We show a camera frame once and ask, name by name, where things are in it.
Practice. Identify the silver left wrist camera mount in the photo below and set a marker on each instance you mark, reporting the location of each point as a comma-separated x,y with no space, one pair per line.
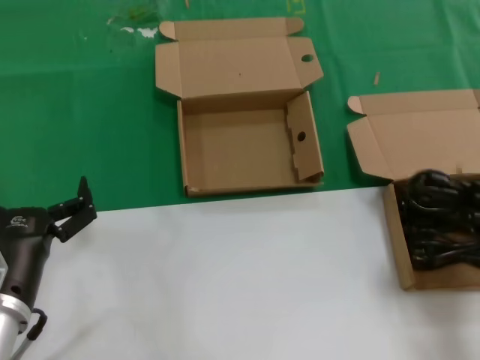
2,268

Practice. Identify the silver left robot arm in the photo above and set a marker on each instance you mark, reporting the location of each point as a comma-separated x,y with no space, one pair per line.
9,322

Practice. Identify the empty open cardboard box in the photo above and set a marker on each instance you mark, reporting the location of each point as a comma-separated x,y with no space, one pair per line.
240,150

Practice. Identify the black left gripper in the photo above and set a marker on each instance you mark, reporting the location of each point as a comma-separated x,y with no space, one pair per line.
22,243

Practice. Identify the green table mat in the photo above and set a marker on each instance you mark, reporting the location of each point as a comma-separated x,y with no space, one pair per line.
75,112

